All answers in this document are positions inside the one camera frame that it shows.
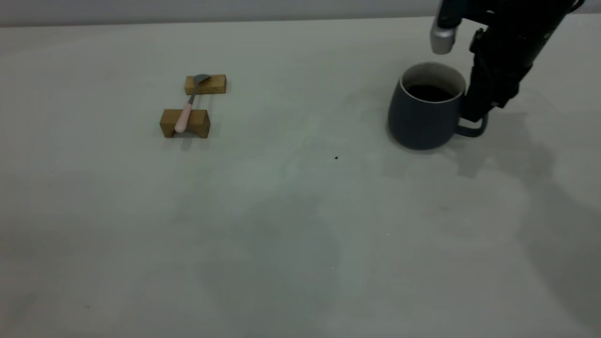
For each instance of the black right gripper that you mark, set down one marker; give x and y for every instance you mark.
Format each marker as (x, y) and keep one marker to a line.
(509, 47)

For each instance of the dark grey ceramic mug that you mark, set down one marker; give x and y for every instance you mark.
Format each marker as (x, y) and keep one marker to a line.
(422, 124)

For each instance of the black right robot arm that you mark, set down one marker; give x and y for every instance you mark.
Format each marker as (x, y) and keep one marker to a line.
(540, 7)

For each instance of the dark coffee liquid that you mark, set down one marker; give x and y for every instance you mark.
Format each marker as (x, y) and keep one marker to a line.
(429, 93)

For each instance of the flat rectangular wooden block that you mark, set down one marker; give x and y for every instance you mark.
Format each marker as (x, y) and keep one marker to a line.
(213, 85)

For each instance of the arched wooden block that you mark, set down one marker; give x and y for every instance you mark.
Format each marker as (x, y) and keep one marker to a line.
(199, 119)

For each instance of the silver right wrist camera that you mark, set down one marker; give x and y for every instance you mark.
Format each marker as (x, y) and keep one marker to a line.
(443, 40)

